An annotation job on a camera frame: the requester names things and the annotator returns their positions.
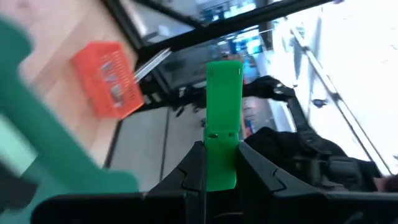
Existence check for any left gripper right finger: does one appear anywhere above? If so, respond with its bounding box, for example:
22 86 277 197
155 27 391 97
237 141 327 200

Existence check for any orange plastic basket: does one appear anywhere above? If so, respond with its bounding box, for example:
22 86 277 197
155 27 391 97
70 40 146 120

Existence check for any mint green stapler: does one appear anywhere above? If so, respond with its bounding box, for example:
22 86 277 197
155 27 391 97
0 114 39 177

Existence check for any green mini stapler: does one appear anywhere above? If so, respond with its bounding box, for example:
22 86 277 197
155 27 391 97
203 60 244 192

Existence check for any black metal table frame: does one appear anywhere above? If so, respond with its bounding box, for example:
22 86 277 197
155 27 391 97
101 0 333 170

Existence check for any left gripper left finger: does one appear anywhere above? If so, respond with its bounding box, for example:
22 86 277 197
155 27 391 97
148 140 208 200

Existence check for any teal plastic bin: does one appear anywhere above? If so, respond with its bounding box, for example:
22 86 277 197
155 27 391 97
0 15 140 224

